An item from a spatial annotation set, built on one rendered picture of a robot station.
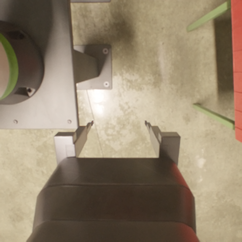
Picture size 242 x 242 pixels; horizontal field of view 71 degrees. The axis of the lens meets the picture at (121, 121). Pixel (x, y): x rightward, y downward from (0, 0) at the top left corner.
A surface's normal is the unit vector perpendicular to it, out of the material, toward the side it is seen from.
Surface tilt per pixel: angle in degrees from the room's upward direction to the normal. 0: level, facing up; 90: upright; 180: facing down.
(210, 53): 0
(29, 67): 73
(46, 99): 0
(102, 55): 0
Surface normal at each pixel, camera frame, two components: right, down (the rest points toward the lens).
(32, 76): 0.87, 0.38
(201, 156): 0.00, 0.29
